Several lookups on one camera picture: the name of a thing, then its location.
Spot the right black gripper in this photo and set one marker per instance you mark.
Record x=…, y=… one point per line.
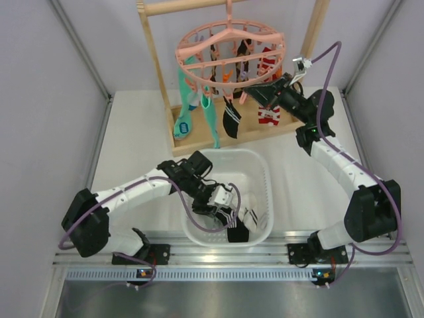
x=267, y=93

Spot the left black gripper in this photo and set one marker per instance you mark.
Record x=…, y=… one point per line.
x=202, y=207

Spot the black sock white stripes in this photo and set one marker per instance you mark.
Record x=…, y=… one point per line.
x=231, y=119

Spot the black striped sock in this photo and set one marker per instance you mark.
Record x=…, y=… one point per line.
x=237, y=231

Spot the pink round clip hanger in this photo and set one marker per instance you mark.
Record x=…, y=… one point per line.
x=204, y=51

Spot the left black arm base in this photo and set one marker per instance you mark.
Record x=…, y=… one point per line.
x=157, y=254

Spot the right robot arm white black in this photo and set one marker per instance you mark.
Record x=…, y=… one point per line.
x=374, y=207

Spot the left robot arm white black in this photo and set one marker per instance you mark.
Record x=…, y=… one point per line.
x=91, y=220

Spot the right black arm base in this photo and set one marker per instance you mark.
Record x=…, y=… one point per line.
x=301, y=255

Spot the red white striped sock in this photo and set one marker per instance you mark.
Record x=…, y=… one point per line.
x=267, y=117

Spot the purple clothes peg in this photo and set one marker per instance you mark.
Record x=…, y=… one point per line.
x=243, y=72

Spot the white sock in basket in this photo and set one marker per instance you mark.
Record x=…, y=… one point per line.
x=251, y=215

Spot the white plastic laundry basket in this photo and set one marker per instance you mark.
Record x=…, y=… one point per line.
x=245, y=171

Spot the orange clothes peg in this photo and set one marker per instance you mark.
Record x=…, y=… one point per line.
x=226, y=76

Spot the green sock right hanging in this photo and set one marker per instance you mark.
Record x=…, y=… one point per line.
x=210, y=114

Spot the green sock hanging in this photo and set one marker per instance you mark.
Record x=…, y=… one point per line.
x=190, y=100
x=210, y=114

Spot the green sock left hanging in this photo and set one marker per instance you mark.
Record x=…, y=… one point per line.
x=190, y=100

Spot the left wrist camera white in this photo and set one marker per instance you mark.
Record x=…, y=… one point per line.
x=221, y=196

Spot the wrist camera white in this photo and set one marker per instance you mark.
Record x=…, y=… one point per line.
x=221, y=196
x=301, y=64

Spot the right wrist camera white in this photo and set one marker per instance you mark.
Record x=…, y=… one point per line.
x=301, y=64

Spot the wooden drying rack frame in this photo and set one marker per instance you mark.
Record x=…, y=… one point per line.
x=200, y=136

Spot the aluminium mounting rail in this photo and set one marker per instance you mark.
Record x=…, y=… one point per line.
x=271, y=252

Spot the perforated grey cable duct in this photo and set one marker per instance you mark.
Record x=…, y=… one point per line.
x=200, y=274

